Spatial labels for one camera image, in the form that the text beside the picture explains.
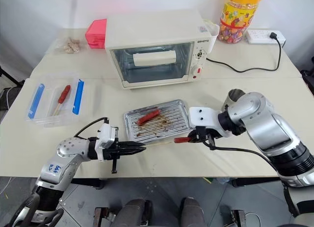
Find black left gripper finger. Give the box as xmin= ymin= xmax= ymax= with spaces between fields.
xmin=119 ymin=147 xmax=147 ymax=156
xmin=119 ymin=142 xmax=146 ymax=150

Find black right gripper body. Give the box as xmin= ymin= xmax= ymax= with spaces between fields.
xmin=193 ymin=127 xmax=217 ymax=146

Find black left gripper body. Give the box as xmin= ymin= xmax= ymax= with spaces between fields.
xmin=102 ymin=141 xmax=123 ymax=175

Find thin wooden skewer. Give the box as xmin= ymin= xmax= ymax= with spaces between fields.
xmin=144 ymin=141 xmax=176 ymax=148

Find ribbed metal baking tray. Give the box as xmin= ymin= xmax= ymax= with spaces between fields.
xmin=123 ymin=99 xmax=195 ymax=142

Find metal cup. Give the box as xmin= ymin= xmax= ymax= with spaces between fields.
xmin=224 ymin=88 xmax=246 ymax=110

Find red sausage on stick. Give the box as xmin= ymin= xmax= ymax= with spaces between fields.
xmin=53 ymin=84 xmax=72 ymax=116

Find dark rounded shape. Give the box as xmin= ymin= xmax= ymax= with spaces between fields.
xmin=181 ymin=197 xmax=207 ymax=227
xmin=119 ymin=198 xmax=153 ymax=227

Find clear plastic box blue clips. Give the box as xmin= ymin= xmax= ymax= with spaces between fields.
xmin=24 ymin=73 xmax=86 ymax=128

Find clear plastic container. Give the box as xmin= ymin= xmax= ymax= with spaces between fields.
xmin=203 ymin=18 xmax=220 ymax=52

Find cream toaster oven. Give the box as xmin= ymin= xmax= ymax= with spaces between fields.
xmin=105 ymin=8 xmax=220 ymax=90

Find clear bag of snacks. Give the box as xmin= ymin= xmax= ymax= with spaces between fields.
xmin=52 ymin=36 xmax=85 ymax=56

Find white power strip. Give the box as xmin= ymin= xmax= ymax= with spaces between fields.
xmin=245 ymin=28 xmax=287 ymax=47

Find black equipment beside table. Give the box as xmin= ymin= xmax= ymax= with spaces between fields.
xmin=0 ymin=64 xmax=26 ymax=111

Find pink box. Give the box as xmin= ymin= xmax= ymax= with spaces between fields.
xmin=84 ymin=19 xmax=109 ymax=50

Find black chair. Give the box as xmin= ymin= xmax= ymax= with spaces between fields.
xmin=300 ymin=55 xmax=314 ymax=96

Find candy jar orange lid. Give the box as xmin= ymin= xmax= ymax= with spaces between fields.
xmin=218 ymin=0 xmax=264 ymax=45

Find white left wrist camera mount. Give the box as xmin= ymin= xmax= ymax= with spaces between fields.
xmin=94 ymin=123 xmax=120 ymax=162

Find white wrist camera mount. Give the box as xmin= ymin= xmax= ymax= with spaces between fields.
xmin=94 ymin=123 xmax=120 ymax=162
xmin=188 ymin=107 xmax=233 ymax=139

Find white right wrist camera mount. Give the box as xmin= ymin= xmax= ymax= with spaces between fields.
xmin=188 ymin=107 xmax=233 ymax=139

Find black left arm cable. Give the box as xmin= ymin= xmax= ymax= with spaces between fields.
xmin=73 ymin=116 xmax=110 ymax=140

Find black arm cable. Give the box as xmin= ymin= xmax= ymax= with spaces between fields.
xmin=73 ymin=116 xmax=110 ymax=140
xmin=209 ymin=135 xmax=272 ymax=163

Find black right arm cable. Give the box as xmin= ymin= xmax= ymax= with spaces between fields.
xmin=209 ymin=135 xmax=272 ymax=163

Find dark metal bracket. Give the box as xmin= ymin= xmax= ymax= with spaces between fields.
xmin=230 ymin=208 xmax=246 ymax=227
xmin=94 ymin=206 xmax=111 ymax=227

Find black oven power cable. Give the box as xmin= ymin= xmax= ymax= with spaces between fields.
xmin=205 ymin=32 xmax=283 ymax=73

